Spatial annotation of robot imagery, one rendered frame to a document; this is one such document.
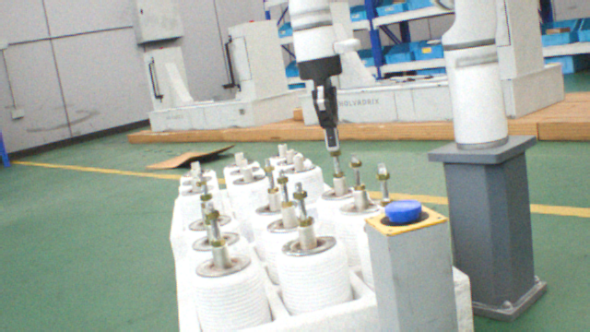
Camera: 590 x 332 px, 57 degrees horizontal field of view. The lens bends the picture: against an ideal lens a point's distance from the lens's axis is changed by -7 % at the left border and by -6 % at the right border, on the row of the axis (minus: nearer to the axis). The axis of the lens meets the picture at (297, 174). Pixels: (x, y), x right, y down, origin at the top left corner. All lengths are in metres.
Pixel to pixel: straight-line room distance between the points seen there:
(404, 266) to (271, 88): 3.55
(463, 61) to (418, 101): 1.98
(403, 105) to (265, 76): 1.36
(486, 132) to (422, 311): 0.45
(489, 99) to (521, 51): 1.78
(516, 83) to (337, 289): 2.04
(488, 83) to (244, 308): 0.54
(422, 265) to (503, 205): 0.42
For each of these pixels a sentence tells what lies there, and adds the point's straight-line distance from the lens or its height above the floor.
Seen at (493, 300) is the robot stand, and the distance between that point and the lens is 1.06.
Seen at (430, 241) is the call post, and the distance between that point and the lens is 0.61.
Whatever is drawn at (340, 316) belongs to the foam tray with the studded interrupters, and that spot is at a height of 0.17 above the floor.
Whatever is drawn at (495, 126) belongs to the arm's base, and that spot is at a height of 0.33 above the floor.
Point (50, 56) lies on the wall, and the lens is 7.18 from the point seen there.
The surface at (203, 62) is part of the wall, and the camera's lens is 8.04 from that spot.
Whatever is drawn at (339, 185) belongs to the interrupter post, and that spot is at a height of 0.27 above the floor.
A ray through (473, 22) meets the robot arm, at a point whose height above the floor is 0.51.
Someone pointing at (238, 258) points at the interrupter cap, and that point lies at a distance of 0.78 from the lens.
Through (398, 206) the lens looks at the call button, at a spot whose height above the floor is 0.33.
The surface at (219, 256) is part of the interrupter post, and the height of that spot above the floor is 0.27.
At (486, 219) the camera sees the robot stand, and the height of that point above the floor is 0.18.
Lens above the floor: 0.50
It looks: 11 degrees down
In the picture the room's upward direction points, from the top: 10 degrees counter-clockwise
